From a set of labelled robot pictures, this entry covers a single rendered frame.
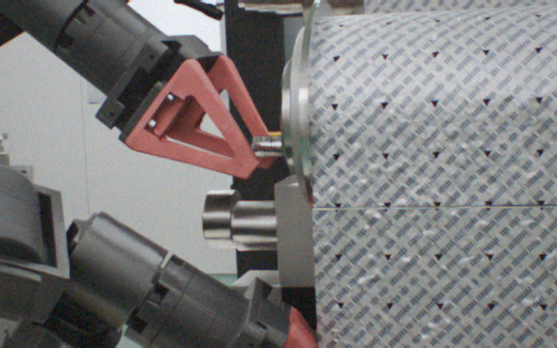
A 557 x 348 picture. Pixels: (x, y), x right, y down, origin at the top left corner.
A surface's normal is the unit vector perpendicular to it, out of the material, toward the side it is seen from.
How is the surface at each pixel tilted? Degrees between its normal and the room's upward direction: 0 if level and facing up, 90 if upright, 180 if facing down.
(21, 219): 47
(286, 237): 90
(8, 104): 90
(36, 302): 121
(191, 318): 76
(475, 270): 93
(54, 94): 90
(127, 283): 80
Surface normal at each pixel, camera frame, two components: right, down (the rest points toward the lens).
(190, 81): 0.07, 0.33
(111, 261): 0.24, -0.25
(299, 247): -0.22, 0.11
